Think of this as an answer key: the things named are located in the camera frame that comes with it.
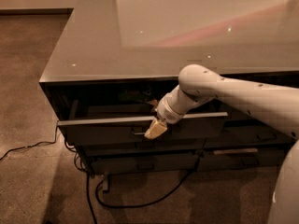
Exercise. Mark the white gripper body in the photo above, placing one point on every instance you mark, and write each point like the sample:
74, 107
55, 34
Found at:
165, 113

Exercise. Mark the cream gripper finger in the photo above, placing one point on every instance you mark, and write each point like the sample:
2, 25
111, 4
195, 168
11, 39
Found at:
156, 129

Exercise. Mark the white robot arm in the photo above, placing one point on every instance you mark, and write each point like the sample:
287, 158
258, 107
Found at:
276, 106

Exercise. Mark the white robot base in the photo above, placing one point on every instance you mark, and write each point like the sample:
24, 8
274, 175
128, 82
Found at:
285, 200

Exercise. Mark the grey drawer cabinet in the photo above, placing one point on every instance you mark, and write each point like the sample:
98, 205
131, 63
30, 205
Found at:
109, 46

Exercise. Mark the green snack bag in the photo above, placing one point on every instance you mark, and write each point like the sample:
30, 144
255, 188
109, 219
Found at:
137, 96

